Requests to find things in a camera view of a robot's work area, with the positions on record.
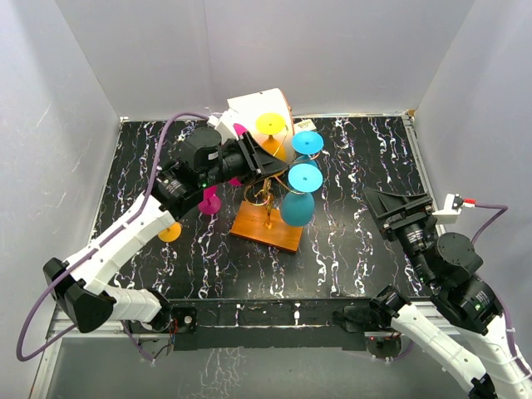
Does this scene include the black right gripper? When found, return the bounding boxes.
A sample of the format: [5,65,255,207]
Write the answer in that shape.
[360,187,434,284]

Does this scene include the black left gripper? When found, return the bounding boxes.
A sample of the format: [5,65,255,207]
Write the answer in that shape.
[200,132,288,189]

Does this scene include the pink wine glass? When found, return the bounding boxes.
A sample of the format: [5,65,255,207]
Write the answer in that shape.
[229,123,247,187]
[198,185,221,215]

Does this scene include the orange wine glass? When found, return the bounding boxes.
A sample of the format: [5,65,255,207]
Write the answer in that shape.
[255,112,287,161]
[158,222,182,243]

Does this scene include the blue wine glass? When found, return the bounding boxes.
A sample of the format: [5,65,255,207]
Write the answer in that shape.
[292,131,324,168]
[280,163,323,227]

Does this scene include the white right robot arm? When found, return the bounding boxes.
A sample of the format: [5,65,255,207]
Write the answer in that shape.
[363,188,531,398]

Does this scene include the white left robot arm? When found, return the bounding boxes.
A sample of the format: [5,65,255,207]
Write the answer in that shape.
[43,127,288,333]

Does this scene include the small white tag box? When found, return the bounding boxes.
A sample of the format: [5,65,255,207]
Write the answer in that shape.
[293,119,317,134]

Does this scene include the white cylindrical container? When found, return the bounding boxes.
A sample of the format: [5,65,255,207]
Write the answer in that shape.
[227,88,294,161]

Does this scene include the gold wire wine glass rack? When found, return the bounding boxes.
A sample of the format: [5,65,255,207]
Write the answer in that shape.
[230,151,306,253]

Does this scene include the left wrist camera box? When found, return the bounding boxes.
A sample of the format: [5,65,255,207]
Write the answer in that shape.
[207,109,239,143]

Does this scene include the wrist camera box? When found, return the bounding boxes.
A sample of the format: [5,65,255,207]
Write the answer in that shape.
[207,109,239,143]
[432,194,476,224]

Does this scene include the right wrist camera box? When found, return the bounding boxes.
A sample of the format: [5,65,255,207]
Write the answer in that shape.
[432,194,476,224]

